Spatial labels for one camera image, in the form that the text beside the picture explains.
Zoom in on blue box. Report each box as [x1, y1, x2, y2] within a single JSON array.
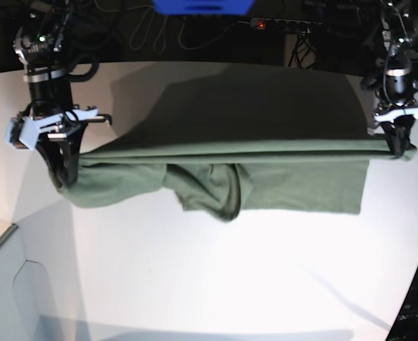
[[152, 0, 254, 16]]

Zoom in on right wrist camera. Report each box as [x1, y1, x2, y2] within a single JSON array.
[[4, 117, 40, 150]]

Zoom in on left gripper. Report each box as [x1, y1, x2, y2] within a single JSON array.
[[368, 93, 418, 157]]

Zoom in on olive green t-shirt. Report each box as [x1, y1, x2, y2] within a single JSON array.
[[54, 138, 418, 223]]

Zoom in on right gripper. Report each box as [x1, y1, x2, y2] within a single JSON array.
[[13, 107, 112, 188]]

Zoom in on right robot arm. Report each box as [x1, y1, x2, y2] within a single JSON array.
[[5, 1, 112, 188]]

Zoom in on black power strip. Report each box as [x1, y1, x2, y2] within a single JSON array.
[[238, 18, 323, 34]]

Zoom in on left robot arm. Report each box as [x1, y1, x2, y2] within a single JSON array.
[[361, 1, 418, 158]]

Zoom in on tangled background cables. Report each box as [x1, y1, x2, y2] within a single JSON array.
[[127, 13, 213, 50]]

